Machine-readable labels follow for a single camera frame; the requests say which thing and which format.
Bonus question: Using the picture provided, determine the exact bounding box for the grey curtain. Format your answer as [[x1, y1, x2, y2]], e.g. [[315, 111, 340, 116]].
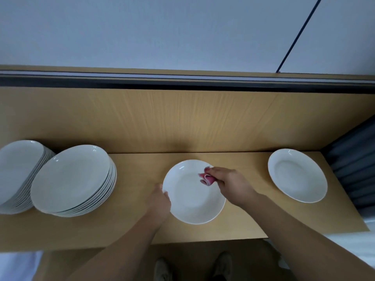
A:
[[322, 117, 375, 211]]

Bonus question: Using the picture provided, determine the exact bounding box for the person's left forearm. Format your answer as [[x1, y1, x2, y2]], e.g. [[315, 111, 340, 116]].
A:
[[67, 210, 168, 281]]

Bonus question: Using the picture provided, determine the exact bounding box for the white bed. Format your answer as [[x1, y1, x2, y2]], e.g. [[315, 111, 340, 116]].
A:
[[0, 250, 45, 281]]

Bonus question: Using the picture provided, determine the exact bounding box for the white glossy round plate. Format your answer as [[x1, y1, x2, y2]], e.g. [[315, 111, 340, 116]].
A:
[[162, 160, 227, 225], [268, 148, 328, 204]]

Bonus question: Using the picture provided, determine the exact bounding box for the pile of white round plates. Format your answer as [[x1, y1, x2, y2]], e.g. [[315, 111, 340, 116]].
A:
[[30, 144, 117, 218]]

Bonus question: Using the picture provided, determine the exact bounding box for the pile of white oblong plates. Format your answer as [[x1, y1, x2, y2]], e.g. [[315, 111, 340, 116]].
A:
[[0, 140, 55, 215]]

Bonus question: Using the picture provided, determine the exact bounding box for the black wall rail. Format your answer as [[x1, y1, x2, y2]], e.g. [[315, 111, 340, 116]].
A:
[[0, 70, 375, 94]]

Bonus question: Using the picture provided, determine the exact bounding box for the pink cleaning cloth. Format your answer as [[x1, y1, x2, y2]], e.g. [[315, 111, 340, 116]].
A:
[[199, 171, 217, 186]]

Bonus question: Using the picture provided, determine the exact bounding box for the person's right hand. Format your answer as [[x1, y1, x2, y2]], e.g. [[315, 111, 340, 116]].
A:
[[203, 167, 260, 208]]

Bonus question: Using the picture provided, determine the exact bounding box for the person's right forearm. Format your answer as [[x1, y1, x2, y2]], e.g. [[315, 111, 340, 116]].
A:
[[243, 193, 375, 281]]

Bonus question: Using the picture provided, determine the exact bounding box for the person's left hand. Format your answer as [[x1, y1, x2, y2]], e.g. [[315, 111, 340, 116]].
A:
[[145, 183, 172, 224]]

